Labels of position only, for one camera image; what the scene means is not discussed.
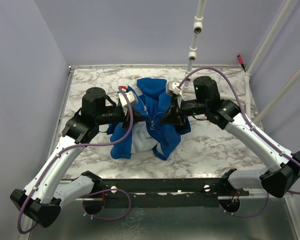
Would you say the blue jacket with white lining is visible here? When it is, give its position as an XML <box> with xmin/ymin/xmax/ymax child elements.
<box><xmin>110</xmin><ymin>77</ymin><xmax>191</xmax><ymax>161</ymax></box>

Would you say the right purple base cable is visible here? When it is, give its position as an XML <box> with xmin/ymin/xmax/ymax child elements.
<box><xmin>218</xmin><ymin>192</ymin><xmax>270</xmax><ymax>218</ymax></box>

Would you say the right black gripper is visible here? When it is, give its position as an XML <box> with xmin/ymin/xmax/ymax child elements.
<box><xmin>158</xmin><ymin>96</ymin><xmax>208</xmax><ymax>127</ymax></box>

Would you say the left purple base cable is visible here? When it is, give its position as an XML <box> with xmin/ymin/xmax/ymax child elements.
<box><xmin>82</xmin><ymin>188</ymin><xmax>132</xmax><ymax>221</ymax></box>

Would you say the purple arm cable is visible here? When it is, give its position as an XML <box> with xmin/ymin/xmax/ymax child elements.
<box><xmin>178</xmin><ymin>67</ymin><xmax>300</xmax><ymax>195</ymax></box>
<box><xmin>17</xmin><ymin>92</ymin><xmax>135</xmax><ymax>235</ymax></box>

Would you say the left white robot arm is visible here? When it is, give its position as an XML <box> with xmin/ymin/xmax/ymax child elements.
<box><xmin>10</xmin><ymin>86</ymin><xmax>144</xmax><ymax>234</ymax></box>

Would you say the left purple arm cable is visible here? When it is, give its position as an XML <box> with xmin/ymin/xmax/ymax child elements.
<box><xmin>17</xmin><ymin>92</ymin><xmax>135</xmax><ymax>235</ymax></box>

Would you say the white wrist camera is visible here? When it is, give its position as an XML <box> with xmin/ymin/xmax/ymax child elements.
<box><xmin>165</xmin><ymin>81</ymin><xmax>183</xmax><ymax>102</ymax></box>
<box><xmin>118</xmin><ymin>86</ymin><xmax>138</xmax><ymax>115</ymax></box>

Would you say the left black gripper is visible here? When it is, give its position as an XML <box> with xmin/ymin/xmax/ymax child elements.
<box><xmin>96</xmin><ymin>106</ymin><xmax>146</xmax><ymax>131</ymax></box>

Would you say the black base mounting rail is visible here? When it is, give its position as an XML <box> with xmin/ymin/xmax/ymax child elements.
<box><xmin>82</xmin><ymin>171</ymin><xmax>249</xmax><ymax>209</ymax></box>

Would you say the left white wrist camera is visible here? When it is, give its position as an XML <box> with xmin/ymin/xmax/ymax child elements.
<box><xmin>118</xmin><ymin>86</ymin><xmax>138</xmax><ymax>115</ymax></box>

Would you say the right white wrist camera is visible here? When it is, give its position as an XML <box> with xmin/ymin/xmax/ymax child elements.
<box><xmin>165</xmin><ymin>81</ymin><xmax>183</xmax><ymax>102</ymax></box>

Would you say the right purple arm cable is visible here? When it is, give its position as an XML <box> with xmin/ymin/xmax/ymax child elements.
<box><xmin>178</xmin><ymin>67</ymin><xmax>300</xmax><ymax>195</ymax></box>

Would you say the white PVC pipe frame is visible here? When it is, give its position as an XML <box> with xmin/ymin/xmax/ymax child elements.
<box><xmin>182</xmin><ymin>0</ymin><xmax>300</xmax><ymax>123</ymax></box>

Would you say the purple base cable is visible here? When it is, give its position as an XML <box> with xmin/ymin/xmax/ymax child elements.
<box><xmin>218</xmin><ymin>192</ymin><xmax>270</xmax><ymax>218</ymax></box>
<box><xmin>82</xmin><ymin>188</ymin><xmax>132</xmax><ymax>221</ymax></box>

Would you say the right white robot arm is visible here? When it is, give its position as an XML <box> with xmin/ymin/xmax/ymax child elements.
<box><xmin>160</xmin><ymin>76</ymin><xmax>300</xmax><ymax>198</ymax></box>

